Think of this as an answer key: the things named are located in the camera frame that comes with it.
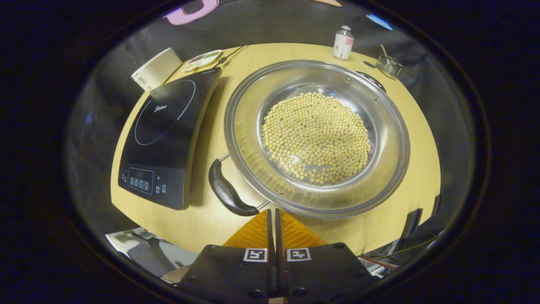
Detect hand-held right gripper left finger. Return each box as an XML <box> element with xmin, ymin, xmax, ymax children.
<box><xmin>177</xmin><ymin>209</ymin><xmax>277</xmax><ymax>301</ymax></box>

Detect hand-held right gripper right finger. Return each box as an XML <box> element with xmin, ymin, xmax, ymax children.
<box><xmin>275</xmin><ymin>209</ymin><xmax>378</xmax><ymax>301</ymax></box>

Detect pile of yellow beans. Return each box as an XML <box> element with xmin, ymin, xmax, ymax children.
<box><xmin>262</xmin><ymin>92</ymin><xmax>372</xmax><ymax>185</ymax></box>

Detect stainless steel pot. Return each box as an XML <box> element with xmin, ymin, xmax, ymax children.
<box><xmin>208</xmin><ymin>60</ymin><xmax>411</xmax><ymax>219</ymax></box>

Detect black induction cooktop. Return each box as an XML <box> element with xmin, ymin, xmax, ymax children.
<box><xmin>118</xmin><ymin>67</ymin><xmax>223</xmax><ymax>210</ymax></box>

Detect white paper sheet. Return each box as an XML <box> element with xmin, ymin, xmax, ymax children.
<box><xmin>105</xmin><ymin>228</ymin><xmax>148</xmax><ymax>259</ymax></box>

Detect white divided seed tray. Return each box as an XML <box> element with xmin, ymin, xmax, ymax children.
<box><xmin>182</xmin><ymin>49</ymin><xmax>223</xmax><ymax>73</ymax></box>

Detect white toaster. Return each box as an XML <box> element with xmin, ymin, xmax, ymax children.
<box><xmin>131</xmin><ymin>47</ymin><xmax>183</xmax><ymax>92</ymax></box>

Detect clear bottle pink label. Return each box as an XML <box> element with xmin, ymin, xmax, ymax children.
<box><xmin>332</xmin><ymin>25</ymin><xmax>354</xmax><ymax>60</ymax></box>

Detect black backdrop cloth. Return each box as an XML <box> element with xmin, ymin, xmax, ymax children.
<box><xmin>65</xmin><ymin>0</ymin><xmax>481</xmax><ymax>237</ymax></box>

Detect metal wire holder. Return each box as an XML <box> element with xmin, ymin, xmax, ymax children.
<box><xmin>375</xmin><ymin>54</ymin><xmax>403</xmax><ymax>80</ymax></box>

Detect black power cable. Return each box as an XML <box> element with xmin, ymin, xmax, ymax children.
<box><xmin>217</xmin><ymin>45</ymin><xmax>249</xmax><ymax>66</ymax></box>

